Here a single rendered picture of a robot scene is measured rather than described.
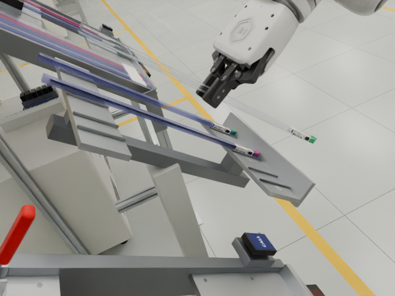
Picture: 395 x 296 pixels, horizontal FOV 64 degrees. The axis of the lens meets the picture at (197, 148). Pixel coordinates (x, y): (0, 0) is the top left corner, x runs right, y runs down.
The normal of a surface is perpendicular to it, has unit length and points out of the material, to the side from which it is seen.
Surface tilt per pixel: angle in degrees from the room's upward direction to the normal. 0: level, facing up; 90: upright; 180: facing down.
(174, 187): 90
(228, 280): 42
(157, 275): 90
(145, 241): 0
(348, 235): 0
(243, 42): 35
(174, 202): 90
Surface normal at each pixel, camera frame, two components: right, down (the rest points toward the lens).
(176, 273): 0.39, 0.53
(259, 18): -0.62, -0.37
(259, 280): 0.46, -0.82
